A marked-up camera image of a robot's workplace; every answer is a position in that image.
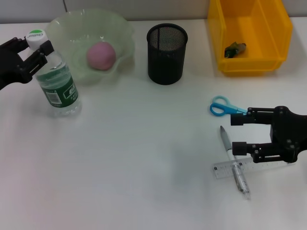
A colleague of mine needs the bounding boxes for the black mesh pen holder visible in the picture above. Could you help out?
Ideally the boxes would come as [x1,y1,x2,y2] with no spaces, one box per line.
[146,23,189,85]

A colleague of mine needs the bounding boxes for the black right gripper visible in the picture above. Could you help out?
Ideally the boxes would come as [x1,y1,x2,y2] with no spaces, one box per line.
[230,105,307,165]

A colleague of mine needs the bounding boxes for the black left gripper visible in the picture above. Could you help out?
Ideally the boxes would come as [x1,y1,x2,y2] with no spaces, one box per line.
[0,37,55,91]

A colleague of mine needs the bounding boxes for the grey white pen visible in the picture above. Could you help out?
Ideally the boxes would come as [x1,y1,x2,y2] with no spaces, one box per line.
[220,125,252,201]

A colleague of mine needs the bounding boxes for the pink peach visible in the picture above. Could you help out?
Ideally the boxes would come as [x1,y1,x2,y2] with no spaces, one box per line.
[86,42,117,71]

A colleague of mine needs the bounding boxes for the green plastic wrapper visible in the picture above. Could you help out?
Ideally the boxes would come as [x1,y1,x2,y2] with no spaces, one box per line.
[224,41,248,59]

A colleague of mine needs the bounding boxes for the transparent plastic ruler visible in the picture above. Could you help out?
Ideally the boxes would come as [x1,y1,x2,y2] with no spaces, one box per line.
[213,157,297,180]

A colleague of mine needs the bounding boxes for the blue teal scissors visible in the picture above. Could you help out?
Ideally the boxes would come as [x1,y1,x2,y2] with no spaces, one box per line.
[210,95,249,117]

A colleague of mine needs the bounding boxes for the clear green-label water bottle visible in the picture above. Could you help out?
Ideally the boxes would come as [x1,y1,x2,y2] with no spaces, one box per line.
[25,29,83,118]

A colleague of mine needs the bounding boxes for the green glass fruit bowl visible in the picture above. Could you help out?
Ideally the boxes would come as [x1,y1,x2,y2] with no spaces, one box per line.
[44,9,136,86]

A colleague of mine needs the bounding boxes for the yellow plastic bin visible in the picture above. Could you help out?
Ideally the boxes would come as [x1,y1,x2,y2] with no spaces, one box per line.
[207,0,294,77]

